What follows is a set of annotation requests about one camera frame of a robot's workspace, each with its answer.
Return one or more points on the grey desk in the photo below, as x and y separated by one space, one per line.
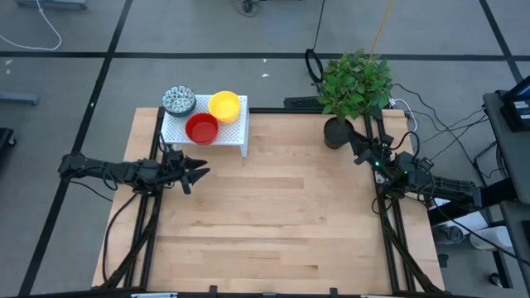
515 157

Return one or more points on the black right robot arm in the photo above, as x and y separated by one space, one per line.
447 186

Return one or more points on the white roll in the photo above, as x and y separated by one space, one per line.
494 238

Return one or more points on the black plant pot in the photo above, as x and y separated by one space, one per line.
336 132

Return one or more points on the white perforated metal shelf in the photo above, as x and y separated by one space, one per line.
236 134

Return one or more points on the yellow plastic mini bowl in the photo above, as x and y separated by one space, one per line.
224 105

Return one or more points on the black floor object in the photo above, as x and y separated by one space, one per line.
5 138

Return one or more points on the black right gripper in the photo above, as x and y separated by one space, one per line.
379 157

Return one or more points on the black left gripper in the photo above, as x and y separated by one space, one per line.
172 169

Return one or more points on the grey metal base bar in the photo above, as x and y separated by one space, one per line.
54 3
18 98

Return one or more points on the white paper sheet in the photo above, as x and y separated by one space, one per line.
474 221

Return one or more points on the black frame crossbar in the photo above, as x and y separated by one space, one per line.
306 295
269 110

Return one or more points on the red plastic mini bowl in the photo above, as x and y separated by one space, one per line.
202 128

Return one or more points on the black aluminium side frame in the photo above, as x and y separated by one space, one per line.
150 244
389 256

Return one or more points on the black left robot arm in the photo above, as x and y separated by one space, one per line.
116 171

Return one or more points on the small black table clamp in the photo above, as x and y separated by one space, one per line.
213 289
333 291

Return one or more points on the green leafy plant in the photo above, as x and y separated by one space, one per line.
354 87

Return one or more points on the grey round object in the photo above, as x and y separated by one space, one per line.
453 234

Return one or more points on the small black box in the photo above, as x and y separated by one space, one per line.
443 260

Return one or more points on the silver bar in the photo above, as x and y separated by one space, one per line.
153 295

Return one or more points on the black caster wheel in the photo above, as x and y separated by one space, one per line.
495 280

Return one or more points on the black power strip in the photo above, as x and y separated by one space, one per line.
300 102

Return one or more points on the black desk beam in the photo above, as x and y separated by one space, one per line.
459 211

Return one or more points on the patterned teal ceramic bowl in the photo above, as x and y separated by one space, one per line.
179 99

